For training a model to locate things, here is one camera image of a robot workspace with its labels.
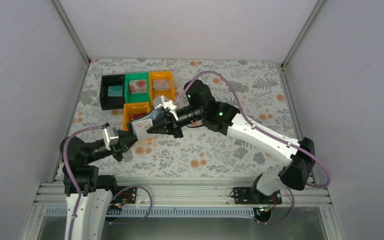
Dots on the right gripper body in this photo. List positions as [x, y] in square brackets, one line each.
[173, 121]

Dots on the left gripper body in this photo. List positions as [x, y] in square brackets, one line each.
[121, 145]

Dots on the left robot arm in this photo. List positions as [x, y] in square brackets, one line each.
[90, 197]

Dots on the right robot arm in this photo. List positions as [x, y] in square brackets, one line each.
[294, 165]

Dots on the red VIP card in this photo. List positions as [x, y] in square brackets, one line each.
[136, 116]

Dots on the pale card in orange bin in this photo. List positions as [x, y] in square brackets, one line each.
[161, 84]

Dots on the red patterned card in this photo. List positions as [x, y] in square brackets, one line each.
[138, 86]

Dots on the teal card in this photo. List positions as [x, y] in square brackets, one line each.
[115, 91]

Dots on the near orange storage bin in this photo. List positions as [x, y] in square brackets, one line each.
[133, 108]

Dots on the orange storage bin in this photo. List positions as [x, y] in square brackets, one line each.
[161, 75]
[133, 108]

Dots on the black storage bin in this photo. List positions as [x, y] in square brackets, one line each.
[111, 103]

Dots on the far orange storage bin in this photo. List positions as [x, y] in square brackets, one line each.
[161, 75]

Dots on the green storage bin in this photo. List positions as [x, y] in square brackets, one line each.
[131, 98]

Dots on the floral table mat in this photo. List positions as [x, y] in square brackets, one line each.
[200, 152]

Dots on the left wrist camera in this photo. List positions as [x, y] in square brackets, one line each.
[110, 136]

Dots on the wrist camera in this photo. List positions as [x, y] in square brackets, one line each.
[166, 105]
[110, 136]

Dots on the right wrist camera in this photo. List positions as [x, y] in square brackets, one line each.
[166, 105]

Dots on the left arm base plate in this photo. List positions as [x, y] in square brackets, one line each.
[124, 196]

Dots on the aluminium rail frame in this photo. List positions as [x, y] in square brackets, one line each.
[210, 192]

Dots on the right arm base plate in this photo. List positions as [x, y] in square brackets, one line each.
[249, 196]

